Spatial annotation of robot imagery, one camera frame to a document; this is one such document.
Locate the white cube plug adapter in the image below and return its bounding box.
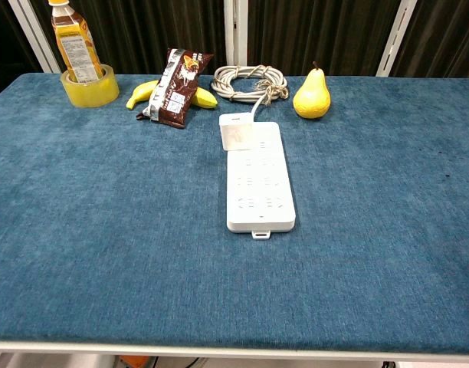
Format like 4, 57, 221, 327
218, 112, 254, 152

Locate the yellow banana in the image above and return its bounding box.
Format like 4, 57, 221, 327
126, 80, 219, 111

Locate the white slotted frame post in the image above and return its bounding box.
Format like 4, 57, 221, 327
223, 0, 249, 67
375, 0, 418, 77
7, 0, 63, 74

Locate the brown snack bag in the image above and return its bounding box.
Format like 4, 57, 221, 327
136, 48, 215, 130

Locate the yellow labelled drink bottle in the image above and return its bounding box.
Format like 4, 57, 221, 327
48, 0, 104, 84

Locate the dark pleated curtain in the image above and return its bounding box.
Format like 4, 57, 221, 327
0, 0, 469, 101

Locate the white power strip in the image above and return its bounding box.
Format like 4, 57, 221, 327
225, 121, 297, 241

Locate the yellow pear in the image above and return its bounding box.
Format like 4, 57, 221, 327
292, 61, 332, 120

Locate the yellow tape roll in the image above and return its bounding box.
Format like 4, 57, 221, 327
60, 64, 120, 109

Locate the coiled white power cable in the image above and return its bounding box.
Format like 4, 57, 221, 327
211, 64, 289, 123

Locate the blue table cloth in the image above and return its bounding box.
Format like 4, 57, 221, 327
0, 72, 469, 356

